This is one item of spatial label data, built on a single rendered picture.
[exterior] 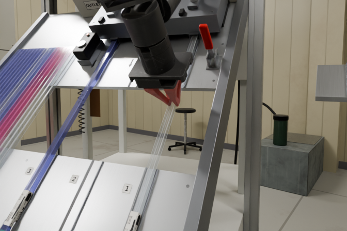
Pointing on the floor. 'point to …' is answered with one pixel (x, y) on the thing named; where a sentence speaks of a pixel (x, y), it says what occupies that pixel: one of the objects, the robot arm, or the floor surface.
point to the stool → (185, 130)
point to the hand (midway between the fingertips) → (173, 101)
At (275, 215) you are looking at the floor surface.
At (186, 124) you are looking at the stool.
